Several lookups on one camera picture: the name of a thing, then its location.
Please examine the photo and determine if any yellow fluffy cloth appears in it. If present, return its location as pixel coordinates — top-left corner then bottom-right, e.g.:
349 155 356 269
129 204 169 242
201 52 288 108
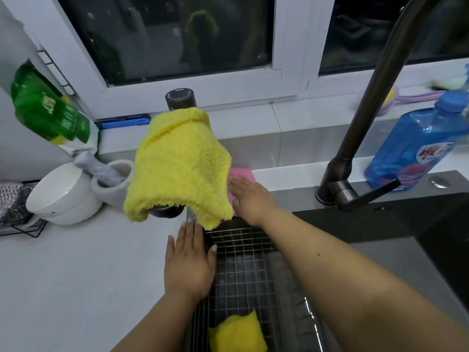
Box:
123 107 234 231

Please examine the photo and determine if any dark kitchen sink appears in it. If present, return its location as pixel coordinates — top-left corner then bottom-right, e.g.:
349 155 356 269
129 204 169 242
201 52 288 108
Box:
184 169 469 352

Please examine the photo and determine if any white window frame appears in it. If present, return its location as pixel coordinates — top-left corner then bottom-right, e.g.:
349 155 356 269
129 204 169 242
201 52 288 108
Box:
0 0 469 121

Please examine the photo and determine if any green refill pouch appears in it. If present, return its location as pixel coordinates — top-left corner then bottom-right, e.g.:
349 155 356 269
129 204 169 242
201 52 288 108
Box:
10 60 100 156

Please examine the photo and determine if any person's right hand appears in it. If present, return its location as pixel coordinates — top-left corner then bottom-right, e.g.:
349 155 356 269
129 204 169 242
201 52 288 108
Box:
227 177 281 228

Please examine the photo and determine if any purple handled brush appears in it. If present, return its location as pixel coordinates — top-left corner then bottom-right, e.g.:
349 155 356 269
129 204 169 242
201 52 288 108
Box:
377 86 446 116

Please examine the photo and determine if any person's right forearm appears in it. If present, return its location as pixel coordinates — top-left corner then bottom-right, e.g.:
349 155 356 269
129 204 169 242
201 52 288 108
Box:
256 207 469 352

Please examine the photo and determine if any grey rolled cloth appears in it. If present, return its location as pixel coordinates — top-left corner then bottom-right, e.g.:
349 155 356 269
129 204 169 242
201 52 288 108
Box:
73 150 126 188

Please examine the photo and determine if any blue flat tool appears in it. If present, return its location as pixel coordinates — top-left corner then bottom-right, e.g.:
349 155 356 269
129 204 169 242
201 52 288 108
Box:
96 114 151 130

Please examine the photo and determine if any person's left hand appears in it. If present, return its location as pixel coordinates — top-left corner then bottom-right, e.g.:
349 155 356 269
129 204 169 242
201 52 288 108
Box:
164 220 218 301

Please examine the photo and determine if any grey knitted scrubber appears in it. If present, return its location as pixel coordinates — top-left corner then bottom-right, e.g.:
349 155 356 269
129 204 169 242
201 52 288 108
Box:
0 182 35 228

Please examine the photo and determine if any black wall wire shelf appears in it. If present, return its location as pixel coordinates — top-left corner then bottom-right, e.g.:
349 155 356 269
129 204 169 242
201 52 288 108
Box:
36 48 77 97

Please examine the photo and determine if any white ceramic cup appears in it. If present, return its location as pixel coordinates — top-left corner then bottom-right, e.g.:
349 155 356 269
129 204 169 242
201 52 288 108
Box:
91 159 135 207

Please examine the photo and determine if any person's left forearm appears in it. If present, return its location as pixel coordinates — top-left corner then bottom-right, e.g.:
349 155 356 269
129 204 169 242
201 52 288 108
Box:
110 289 206 352

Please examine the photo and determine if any blue detergent bottle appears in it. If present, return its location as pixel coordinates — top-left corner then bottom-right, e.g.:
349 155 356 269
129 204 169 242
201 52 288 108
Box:
364 63 469 193

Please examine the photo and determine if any pale green cloth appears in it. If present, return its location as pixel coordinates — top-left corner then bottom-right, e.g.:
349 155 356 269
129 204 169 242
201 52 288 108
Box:
427 74 468 91

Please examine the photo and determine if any yellow sponge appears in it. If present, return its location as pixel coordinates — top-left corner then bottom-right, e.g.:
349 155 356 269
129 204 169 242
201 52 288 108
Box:
208 309 269 352

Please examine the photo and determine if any white round bowl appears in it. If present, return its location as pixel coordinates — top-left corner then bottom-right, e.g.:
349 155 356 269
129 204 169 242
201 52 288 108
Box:
26 162 103 226

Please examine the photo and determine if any black wire rack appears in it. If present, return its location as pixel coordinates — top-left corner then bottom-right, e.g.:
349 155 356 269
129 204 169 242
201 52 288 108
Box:
0 179 48 239

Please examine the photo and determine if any pink sponge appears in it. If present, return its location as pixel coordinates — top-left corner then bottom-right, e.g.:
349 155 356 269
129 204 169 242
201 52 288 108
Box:
226 168 256 217

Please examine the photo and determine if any black kitchen faucet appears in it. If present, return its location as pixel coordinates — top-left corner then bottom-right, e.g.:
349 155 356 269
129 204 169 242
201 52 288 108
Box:
315 0 446 212

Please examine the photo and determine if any metal wire sink basket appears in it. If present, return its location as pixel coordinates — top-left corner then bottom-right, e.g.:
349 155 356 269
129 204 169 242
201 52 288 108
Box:
186 225 325 352

